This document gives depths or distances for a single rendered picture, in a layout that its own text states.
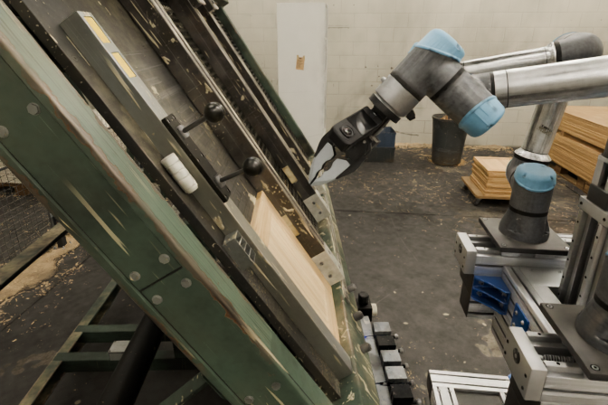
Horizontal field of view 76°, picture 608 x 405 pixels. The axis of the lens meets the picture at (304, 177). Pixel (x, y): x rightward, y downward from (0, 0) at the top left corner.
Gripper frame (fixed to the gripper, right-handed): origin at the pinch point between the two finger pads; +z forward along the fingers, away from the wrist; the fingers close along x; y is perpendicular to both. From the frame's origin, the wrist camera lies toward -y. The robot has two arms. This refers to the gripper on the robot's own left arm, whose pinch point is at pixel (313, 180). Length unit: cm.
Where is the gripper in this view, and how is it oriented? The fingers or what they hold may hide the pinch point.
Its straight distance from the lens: 77.1
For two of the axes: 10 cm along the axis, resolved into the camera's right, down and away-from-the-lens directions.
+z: -6.5, 6.9, 3.3
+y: 3.4, -1.3, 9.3
